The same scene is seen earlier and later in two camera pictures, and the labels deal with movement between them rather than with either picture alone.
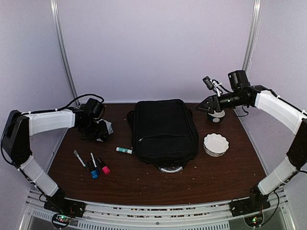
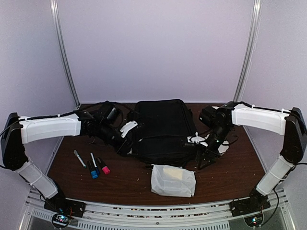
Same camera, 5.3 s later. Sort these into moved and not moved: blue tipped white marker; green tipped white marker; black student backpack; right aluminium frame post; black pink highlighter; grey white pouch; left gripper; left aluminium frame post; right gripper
Moved: grey white pouch; right gripper; left gripper
Not moved: left aluminium frame post; right aluminium frame post; black student backpack; green tipped white marker; blue tipped white marker; black pink highlighter
